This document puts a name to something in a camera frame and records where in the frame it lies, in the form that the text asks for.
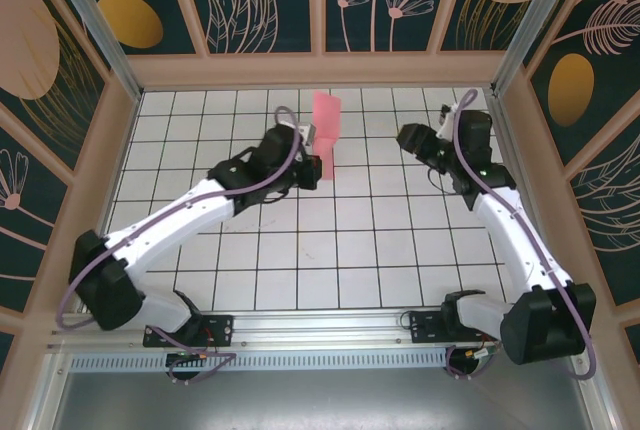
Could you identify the small black circuit board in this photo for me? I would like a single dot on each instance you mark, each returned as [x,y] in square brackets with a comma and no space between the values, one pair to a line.
[185,357]

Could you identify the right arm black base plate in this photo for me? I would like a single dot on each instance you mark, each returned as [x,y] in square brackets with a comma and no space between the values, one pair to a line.
[425,327]

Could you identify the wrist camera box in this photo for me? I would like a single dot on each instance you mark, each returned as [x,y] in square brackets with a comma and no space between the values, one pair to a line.
[307,133]
[446,125]

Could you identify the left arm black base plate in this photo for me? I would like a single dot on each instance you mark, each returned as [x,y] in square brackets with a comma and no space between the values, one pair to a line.
[220,330]

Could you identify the long aluminium mounting rail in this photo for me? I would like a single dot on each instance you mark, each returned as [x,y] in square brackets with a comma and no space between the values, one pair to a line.
[320,325]

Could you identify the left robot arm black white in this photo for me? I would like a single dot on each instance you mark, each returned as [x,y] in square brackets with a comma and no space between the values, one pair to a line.
[170,225]

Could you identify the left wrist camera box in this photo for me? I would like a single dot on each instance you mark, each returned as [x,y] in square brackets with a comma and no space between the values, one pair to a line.
[307,133]

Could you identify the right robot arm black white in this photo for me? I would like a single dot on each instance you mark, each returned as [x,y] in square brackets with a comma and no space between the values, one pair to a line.
[520,240]

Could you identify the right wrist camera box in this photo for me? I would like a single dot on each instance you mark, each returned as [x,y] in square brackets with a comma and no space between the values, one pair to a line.
[446,125]

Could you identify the pink square paper sheet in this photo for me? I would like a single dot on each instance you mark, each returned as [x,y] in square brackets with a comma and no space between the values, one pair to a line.
[327,115]

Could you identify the aluminium corner post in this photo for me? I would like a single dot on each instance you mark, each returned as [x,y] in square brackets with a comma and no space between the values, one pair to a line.
[92,15]
[531,15]

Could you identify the yellow plug connector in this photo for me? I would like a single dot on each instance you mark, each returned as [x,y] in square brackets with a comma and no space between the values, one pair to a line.
[472,353]

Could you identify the grey metal sheet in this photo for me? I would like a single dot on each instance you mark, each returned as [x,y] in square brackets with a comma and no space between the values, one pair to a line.
[320,400]

